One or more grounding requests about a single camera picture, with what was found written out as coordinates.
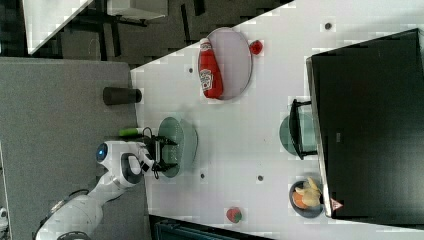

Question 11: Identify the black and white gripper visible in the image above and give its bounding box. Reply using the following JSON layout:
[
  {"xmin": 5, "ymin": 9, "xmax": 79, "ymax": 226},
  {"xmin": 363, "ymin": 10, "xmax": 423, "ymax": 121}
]
[{"xmin": 137, "ymin": 136, "xmax": 178, "ymax": 172}]

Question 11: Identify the pale green plastic strainer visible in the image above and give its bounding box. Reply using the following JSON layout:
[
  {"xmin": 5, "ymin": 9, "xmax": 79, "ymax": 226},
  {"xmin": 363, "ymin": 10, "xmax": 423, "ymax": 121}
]
[{"xmin": 158, "ymin": 117, "xmax": 198, "ymax": 178}]

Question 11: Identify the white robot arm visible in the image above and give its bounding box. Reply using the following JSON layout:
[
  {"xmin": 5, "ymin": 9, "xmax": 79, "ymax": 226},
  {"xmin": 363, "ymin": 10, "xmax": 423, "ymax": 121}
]
[{"xmin": 33, "ymin": 136, "xmax": 177, "ymax": 240}]

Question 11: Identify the green marker pen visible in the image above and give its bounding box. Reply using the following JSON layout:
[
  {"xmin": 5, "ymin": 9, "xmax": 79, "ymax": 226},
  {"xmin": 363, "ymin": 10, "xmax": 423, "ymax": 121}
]
[{"xmin": 119, "ymin": 127, "xmax": 148, "ymax": 137}]

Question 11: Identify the red ketchup bottle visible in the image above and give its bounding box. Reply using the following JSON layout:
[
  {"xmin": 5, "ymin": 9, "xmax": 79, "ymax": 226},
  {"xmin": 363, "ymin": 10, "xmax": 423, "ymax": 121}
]
[{"xmin": 199, "ymin": 38, "xmax": 223, "ymax": 99}]

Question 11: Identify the red toy strawberry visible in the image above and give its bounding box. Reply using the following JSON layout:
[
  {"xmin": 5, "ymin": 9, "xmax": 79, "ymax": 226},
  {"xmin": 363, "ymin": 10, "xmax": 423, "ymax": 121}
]
[
  {"xmin": 249, "ymin": 40, "xmax": 263, "ymax": 55},
  {"xmin": 226, "ymin": 207, "xmax": 243, "ymax": 224}
]

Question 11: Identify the round grey plate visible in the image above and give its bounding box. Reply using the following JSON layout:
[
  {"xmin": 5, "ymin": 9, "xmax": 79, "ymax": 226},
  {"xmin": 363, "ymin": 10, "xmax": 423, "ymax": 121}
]
[{"xmin": 198, "ymin": 27, "xmax": 253, "ymax": 100}]

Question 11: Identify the pale green mug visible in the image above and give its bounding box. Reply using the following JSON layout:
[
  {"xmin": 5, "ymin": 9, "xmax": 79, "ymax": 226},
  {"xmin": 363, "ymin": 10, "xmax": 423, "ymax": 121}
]
[{"xmin": 279, "ymin": 113, "xmax": 317, "ymax": 159}]

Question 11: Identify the dark bowl with toy food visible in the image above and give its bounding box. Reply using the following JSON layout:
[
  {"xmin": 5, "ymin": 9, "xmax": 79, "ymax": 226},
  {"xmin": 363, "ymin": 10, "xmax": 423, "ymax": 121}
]
[{"xmin": 289, "ymin": 177, "xmax": 324, "ymax": 219}]

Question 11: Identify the black steel toaster oven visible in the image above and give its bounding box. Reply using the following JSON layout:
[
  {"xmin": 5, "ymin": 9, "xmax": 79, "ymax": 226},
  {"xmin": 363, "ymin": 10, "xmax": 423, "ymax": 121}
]
[{"xmin": 306, "ymin": 29, "xmax": 424, "ymax": 229}]

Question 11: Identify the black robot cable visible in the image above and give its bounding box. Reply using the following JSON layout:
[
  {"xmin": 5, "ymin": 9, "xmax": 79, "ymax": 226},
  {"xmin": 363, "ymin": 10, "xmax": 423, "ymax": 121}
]
[{"xmin": 141, "ymin": 126, "xmax": 162, "ymax": 180}]

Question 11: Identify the black cylinder post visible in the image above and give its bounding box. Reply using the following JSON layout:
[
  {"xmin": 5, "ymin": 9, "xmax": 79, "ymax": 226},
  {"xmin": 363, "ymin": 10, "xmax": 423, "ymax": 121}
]
[{"xmin": 103, "ymin": 87, "xmax": 142, "ymax": 106}]

